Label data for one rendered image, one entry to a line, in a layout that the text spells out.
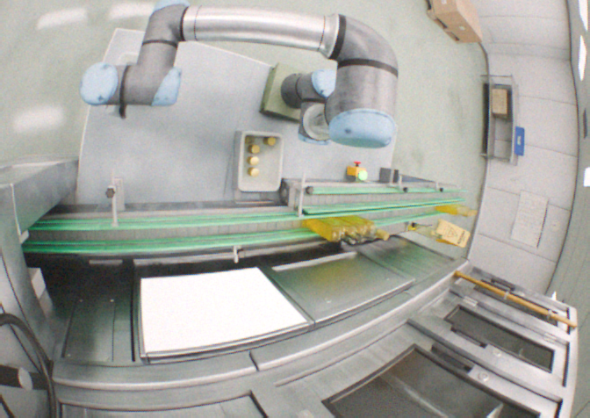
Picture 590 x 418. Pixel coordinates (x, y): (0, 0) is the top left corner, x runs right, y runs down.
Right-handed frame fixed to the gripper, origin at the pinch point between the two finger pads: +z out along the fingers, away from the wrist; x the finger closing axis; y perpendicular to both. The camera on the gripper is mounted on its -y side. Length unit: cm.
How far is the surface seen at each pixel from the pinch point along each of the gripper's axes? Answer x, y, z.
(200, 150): 16.2, -28.4, 15.7
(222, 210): 33.6, -36.9, 0.8
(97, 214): 38.5, 7.8, 0.2
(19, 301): 38, 19, -45
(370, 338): 45, -61, -56
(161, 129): 10.5, -12.1, 16.4
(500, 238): 78, -670, -3
